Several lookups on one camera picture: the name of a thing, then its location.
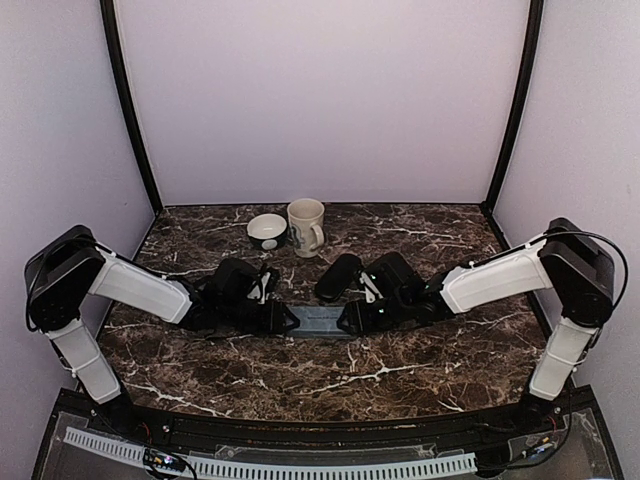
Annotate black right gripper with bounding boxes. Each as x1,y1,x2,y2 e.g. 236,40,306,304
336,294,411,336

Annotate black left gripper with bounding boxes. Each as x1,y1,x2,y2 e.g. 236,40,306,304
220,299,301,337

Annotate blue grey glasses case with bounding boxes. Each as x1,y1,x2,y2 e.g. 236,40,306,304
287,306,353,339

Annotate black glasses case beige lining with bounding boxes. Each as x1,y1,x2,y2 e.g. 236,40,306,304
314,253,362,302

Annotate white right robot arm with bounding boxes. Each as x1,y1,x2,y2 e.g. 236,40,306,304
337,217,629,434

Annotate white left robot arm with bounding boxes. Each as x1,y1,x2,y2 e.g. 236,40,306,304
23,225,300,436

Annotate cream ceramic mug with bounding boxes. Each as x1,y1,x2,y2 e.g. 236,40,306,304
287,198,326,258

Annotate white teal ceramic bowl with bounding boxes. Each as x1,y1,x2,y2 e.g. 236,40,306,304
246,213,289,251

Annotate black front rail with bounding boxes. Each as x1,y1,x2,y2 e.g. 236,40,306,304
44,387,601,451

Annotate white slotted cable duct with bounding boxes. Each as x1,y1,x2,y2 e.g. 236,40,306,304
63,427,477,479

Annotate black left corner post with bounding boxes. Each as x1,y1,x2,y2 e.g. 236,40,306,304
99,0,164,216

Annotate black corner post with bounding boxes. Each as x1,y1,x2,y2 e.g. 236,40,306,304
481,0,545,215
99,0,164,216

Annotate black right corner post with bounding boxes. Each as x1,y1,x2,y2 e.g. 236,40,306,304
481,0,545,215

